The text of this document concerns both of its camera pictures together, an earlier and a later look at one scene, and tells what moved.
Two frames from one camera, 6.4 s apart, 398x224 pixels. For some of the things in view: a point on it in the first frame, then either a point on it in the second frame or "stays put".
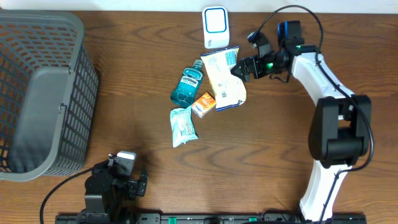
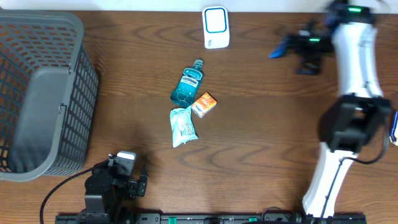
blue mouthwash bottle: [184, 93] stays put
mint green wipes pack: [182, 124] stays put
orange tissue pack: [203, 104] stays put
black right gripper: [244, 64] -> [288, 42]
